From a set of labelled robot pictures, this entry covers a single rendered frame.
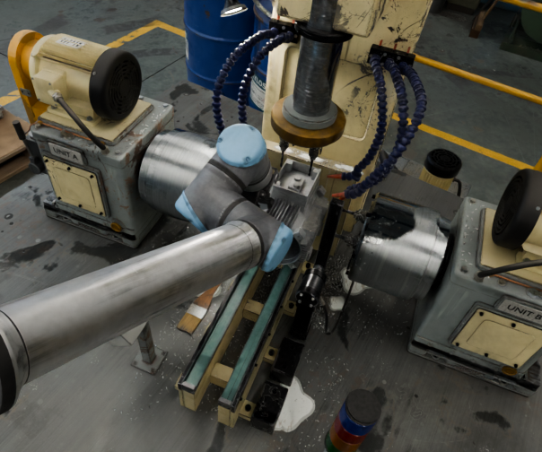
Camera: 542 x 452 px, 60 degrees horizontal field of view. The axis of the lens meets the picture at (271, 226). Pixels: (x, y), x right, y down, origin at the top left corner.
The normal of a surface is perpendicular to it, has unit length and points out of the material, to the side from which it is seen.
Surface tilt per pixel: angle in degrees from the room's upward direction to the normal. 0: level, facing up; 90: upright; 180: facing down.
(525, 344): 90
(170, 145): 13
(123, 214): 90
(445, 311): 90
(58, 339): 60
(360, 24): 90
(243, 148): 25
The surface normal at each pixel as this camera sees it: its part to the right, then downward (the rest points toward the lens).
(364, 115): -0.36, 0.67
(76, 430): 0.09, -0.67
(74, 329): 0.83, -0.04
